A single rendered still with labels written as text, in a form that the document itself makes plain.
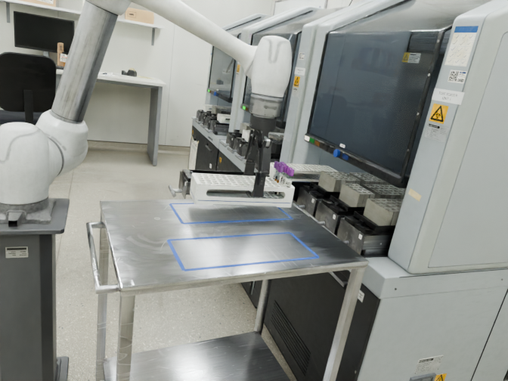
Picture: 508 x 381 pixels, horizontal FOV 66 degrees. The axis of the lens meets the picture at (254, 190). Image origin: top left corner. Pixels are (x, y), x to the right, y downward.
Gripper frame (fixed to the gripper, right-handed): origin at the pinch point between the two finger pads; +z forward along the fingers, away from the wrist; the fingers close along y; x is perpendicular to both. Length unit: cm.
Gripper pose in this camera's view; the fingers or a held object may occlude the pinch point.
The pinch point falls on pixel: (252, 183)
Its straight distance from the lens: 117.8
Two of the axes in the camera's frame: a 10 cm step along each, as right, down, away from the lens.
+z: -1.5, 9.4, 3.1
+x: 9.4, 0.4, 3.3
